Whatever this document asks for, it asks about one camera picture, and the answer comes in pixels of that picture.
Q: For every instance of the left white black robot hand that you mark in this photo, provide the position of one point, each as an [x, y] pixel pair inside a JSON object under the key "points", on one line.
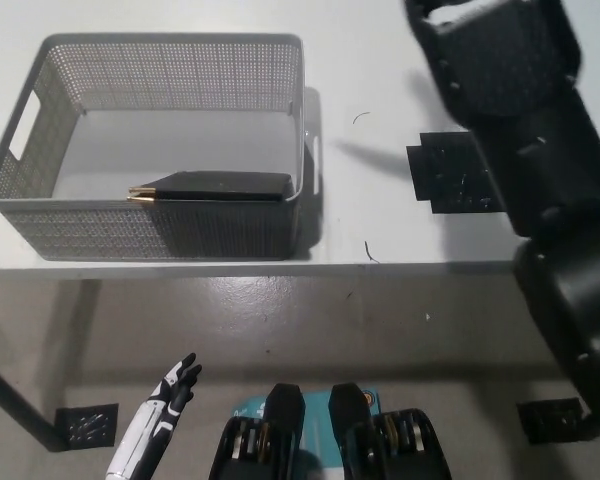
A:
{"points": [[150, 425]]}

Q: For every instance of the grey perforated plastic basket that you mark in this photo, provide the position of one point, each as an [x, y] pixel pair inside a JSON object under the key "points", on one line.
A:
{"points": [[105, 240]]}

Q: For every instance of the black tape patch on table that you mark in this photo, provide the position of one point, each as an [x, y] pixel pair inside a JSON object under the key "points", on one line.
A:
{"points": [[445, 170]]}

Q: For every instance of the left black ribbed body block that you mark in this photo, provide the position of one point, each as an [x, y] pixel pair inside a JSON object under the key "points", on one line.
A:
{"points": [[282, 415]]}

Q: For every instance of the right black ribbed body block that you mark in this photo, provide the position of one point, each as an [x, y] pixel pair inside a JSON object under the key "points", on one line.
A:
{"points": [[350, 415]]}

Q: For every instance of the black ribbed body block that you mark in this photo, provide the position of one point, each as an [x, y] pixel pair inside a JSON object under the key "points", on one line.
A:
{"points": [[282, 415], [350, 415]]}

